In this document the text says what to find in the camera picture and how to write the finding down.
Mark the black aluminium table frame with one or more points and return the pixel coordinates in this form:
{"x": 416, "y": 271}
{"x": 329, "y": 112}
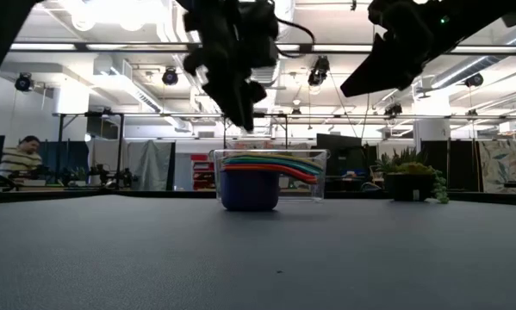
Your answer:
{"x": 111, "y": 196}

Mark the person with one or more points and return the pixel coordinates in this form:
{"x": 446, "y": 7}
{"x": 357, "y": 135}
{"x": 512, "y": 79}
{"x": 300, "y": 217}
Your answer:
{"x": 18, "y": 161}

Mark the black computer monitor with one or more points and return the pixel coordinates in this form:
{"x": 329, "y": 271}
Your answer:
{"x": 335, "y": 142}

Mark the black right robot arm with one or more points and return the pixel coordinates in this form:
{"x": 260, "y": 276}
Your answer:
{"x": 490, "y": 13}

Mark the teal measuring cup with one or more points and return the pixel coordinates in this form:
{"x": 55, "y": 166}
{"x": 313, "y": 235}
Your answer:
{"x": 257, "y": 162}

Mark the grey cover cloth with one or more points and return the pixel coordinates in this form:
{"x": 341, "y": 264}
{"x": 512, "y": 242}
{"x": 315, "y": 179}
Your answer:
{"x": 147, "y": 163}

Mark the green measuring cup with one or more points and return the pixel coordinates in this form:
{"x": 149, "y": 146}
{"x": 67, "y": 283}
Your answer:
{"x": 257, "y": 159}

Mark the leaf patterned panel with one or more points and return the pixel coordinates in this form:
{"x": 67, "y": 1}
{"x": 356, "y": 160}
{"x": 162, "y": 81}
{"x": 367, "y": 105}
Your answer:
{"x": 499, "y": 163}

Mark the potted succulent plant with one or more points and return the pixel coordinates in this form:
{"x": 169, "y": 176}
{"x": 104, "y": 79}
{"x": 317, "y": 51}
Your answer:
{"x": 408, "y": 187}

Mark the dark blue bowl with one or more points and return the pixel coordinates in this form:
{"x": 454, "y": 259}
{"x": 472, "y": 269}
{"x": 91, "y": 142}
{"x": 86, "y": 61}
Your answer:
{"x": 249, "y": 191}

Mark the red measuring cup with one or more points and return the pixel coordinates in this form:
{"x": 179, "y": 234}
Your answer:
{"x": 257, "y": 168}

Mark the clear plastic basket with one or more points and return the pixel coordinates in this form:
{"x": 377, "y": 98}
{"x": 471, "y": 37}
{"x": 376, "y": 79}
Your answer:
{"x": 300, "y": 189}

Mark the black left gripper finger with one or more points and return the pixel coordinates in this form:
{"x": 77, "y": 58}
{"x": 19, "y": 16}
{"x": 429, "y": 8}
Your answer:
{"x": 257, "y": 91}
{"x": 229, "y": 90}

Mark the black overhead frame beam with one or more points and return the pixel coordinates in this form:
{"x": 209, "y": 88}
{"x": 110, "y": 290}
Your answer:
{"x": 111, "y": 47}

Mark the small black background robot arm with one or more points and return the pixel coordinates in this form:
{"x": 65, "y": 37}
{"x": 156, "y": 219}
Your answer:
{"x": 124, "y": 178}

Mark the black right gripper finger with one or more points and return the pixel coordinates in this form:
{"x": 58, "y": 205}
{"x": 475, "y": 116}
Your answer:
{"x": 378, "y": 73}

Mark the blue partition panel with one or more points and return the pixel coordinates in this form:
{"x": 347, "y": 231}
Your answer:
{"x": 68, "y": 155}

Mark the black partition panel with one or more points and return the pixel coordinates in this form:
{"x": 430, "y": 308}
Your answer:
{"x": 460, "y": 163}

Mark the tall black metal rack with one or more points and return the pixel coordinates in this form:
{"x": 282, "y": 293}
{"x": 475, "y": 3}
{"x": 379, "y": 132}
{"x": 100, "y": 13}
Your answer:
{"x": 120, "y": 146}

